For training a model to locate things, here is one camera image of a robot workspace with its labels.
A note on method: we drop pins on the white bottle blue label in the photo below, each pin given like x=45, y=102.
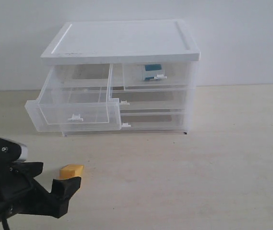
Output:
x=152, y=72

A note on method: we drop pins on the wide clear drawer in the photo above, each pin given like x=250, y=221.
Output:
x=154, y=121
x=151, y=100

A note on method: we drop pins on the middle wide clear drawer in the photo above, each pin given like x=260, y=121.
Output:
x=151, y=100

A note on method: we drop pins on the yellow cheese wedge block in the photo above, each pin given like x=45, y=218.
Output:
x=70, y=171

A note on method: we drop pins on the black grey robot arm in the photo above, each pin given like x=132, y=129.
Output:
x=20, y=193

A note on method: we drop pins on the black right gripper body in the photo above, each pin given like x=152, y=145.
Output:
x=21, y=193

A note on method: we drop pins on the white plastic drawer cabinet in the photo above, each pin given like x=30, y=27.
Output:
x=127, y=42

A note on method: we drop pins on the bottom wide clear drawer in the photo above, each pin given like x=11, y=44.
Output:
x=154, y=121

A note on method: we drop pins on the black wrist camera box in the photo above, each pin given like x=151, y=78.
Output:
x=12, y=151

